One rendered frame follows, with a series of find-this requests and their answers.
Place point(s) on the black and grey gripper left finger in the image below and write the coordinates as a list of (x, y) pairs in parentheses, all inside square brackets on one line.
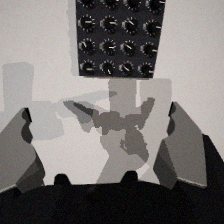
[(20, 166)]

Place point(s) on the black knob box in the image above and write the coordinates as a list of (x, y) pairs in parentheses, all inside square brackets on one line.
[(98, 30)]

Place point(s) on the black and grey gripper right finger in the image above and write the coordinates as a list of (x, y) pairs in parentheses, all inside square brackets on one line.
[(188, 163)]

